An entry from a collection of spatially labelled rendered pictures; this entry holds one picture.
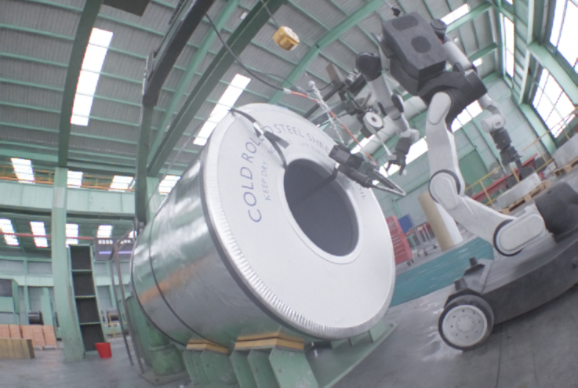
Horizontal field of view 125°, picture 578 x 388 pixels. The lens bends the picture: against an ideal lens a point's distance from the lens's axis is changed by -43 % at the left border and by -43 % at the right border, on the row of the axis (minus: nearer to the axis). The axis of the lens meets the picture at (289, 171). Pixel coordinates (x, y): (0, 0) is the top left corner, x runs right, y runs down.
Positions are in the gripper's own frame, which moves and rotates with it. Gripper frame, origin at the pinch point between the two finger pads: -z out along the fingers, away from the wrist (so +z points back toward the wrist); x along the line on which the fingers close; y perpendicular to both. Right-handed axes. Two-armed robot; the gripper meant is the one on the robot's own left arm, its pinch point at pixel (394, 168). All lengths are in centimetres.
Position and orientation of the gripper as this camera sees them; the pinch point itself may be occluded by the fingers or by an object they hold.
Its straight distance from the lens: 157.5
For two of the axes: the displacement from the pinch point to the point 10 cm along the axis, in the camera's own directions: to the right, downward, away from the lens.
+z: 4.3, -9.0, 0.6
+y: -8.0, -4.1, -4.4
